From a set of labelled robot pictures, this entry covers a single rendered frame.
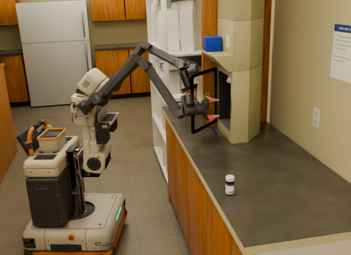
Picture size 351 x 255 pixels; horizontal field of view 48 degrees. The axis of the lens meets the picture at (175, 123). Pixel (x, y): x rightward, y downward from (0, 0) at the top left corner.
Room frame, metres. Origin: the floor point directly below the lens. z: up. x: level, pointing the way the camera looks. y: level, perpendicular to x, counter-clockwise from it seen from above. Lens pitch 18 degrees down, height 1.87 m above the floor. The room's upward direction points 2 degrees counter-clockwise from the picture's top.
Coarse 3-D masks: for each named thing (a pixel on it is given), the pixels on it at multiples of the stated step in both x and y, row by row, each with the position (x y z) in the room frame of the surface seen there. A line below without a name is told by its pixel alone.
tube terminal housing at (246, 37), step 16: (224, 32) 2.51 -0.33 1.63; (240, 32) 2.36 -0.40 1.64; (256, 32) 2.44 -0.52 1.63; (224, 48) 2.51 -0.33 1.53; (240, 48) 2.36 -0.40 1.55; (256, 48) 2.45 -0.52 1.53; (240, 64) 2.36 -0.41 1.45; (256, 64) 2.46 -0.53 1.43; (240, 80) 2.36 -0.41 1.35; (256, 80) 2.46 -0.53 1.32; (240, 96) 2.36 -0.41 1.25; (256, 96) 2.47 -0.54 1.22; (240, 112) 2.36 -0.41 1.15; (256, 112) 2.48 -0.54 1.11; (224, 128) 2.50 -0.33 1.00; (240, 128) 2.36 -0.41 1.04; (256, 128) 2.49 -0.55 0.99
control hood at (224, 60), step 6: (204, 54) 2.64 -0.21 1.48; (210, 54) 2.41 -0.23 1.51; (216, 54) 2.40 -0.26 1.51; (222, 54) 2.39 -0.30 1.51; (228, 54) 2.38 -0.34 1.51; (216, 60) 2.33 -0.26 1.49; (222, 60) 2.34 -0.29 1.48; (228, 60) 2.34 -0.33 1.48; (222, 66) 2.37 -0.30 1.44; (228, 66) 2.34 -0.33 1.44
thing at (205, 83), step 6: (210, 72) 2.59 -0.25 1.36; (198, 78) 2.48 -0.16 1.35; (204, 78) 2.53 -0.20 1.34; (210, 78) 2.59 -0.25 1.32; (198, 84) 2.48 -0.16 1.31; (204, 84) 2.53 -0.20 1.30; (210, 84) 2.59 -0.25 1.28; (198, 90) 2.47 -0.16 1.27; (204, 90) 2.53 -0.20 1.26; (210, 90) 2.59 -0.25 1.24; (198, 96) 2.47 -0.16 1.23; (204, 96) 2.53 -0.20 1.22; (210, 96) 2.59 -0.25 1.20; (210, 102) 2.59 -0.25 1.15; (210, 108) 2.59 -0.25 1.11; (210, 114) 2.59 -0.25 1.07; (198, 120) 2.47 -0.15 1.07; (204, 120) 2.53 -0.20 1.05; (198, 126) 2.47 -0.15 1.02
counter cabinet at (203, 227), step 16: (176, 144) 2.80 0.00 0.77; (176, 160) 2.82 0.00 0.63; (176, 176) 2.85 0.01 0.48; (192, 176) 2.27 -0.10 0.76; (176, 192) 2.87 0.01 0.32; (192, 192) 2.28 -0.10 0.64; (176, 208) 2.90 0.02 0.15; (192, 208) 2.29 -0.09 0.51; (208, 208) 1.89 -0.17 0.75; (192, 224) 2.30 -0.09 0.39; (208, 224) 1.89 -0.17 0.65; (224, 224) 1.61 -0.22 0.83; (192, 240) 2.31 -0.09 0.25; (208, 240) 1.89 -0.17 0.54; (224, 240) 1.61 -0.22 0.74
